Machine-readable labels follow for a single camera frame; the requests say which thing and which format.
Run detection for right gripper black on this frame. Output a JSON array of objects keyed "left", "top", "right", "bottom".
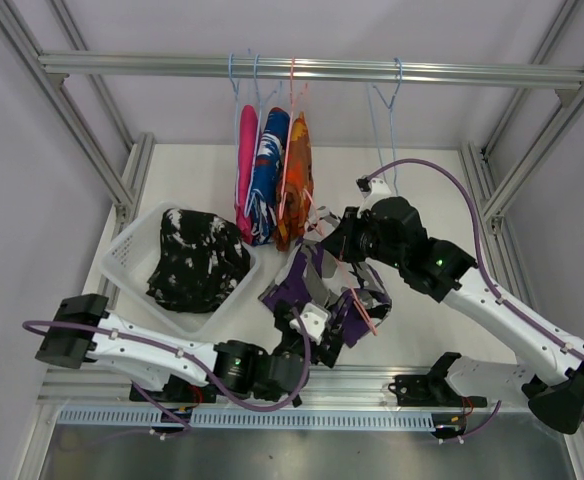
[{"left": 320, "top": 207, "right": 405, "bottom": 270}]

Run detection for pink hanger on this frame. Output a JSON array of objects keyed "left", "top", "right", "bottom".
[
  {"left": 276, "top": 57, "right": 309, "bottom": 226},
  {"left": 302, "top": 188, "right": 378, "bottom": 336}
]

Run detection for purple grey patterned trousers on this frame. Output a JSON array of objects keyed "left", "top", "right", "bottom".
[{"left": 259, "top": 206, "right": 392, "bottom": 348}]

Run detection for orange patterned trousers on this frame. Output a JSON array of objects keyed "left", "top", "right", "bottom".
[{"left": 274, "top": 112, "right": 314, "bottom": 251}]

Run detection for black white patterned trousers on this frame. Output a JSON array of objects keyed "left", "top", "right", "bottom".
[{"left": 146, "top": 208, "right": 251, "bottom": 314}]

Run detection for blue hanger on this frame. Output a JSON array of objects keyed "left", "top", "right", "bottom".
[
  {"left": 243, "top": 54, "right": 282, "bottom": 218},
  {"left": 366, "top": 57, "right": 404, "bottom": 183}
]

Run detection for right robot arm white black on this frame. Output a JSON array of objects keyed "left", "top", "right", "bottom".
[{"left": 322, "top": 197, "right": 584, "bottom": 434}]

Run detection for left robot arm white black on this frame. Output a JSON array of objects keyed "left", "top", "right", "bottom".
[{"left": 23, "top": 294, "right": 343, "bottom": 411}]

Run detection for blue white patterned trousers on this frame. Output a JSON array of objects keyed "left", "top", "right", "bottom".
[{"left": 248, "top": 107, "right": 290, "bottom": 246}]

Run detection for pink trousers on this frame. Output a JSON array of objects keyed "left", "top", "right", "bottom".
[{"left": 234, "top": 105, "right": 258, "bottom": 244}]

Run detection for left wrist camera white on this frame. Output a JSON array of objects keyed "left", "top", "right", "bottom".
[{"left": 289, "top": 302, "right": 330, "bottom": 345}]

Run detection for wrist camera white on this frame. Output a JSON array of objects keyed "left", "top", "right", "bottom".
[
  {"left": 289, "top": 302, "right": 330, "bottom": 345},
  {"left": 356, "top": 176, "right": 393, "bottom": 214}
]

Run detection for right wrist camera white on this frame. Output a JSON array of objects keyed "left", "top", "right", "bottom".
[{"left": 356, "top": 176, "right": 393, "bottom": 214}]

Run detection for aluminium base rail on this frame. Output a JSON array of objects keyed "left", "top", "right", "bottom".
[{"left": 36, "top": 362, "right": 533, "bottom": 409}]

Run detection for right aluminium frame post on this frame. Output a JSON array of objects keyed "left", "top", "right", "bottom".
[{"left": 461, "top": 1, "right": 584, "bottom": 315}]

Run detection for aluminium hanging rail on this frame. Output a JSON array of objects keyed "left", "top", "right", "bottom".
[{"left": 38, "top": 51, "right": 584, "bottom": 91}]

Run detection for slotted cable duct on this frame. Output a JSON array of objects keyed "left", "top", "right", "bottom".
[{"left": 57, "top": 406, "right": 436, "bottom": 432}]

